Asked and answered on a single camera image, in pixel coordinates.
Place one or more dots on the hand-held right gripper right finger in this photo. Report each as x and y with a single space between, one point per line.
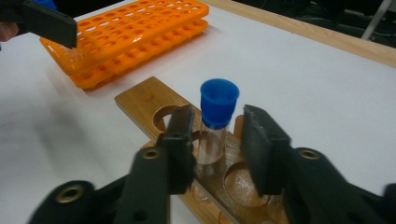
267 155

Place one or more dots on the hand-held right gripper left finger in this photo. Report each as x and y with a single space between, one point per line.
179 149

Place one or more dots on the wooden test tube rack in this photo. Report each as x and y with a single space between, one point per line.
140 96

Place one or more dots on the orange plastic test tube rack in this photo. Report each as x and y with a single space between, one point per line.
140 31

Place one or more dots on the grey metal stand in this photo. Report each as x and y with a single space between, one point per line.
376 18

